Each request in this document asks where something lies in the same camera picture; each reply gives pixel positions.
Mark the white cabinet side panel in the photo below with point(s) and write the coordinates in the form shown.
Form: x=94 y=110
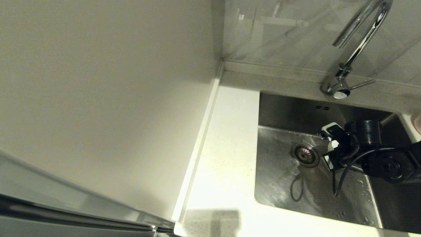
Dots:
x=98 y=82

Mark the stainless steel sink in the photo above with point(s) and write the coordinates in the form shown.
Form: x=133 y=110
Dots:
x=283 y=184

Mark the chrome gooseneck faucet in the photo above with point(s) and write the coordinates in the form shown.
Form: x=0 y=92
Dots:
x=338 y=84

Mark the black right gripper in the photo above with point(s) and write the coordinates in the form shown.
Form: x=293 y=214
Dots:
x=342 y=135

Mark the pink bowl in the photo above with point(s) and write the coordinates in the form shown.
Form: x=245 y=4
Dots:
x=418 y=123

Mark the round metal drain strainer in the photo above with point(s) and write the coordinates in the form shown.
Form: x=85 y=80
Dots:
x=305 y=154

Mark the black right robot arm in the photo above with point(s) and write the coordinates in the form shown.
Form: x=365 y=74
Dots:
x=391 y=166

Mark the glossy grey appliance door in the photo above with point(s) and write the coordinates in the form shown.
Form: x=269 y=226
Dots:
x=33 y=184

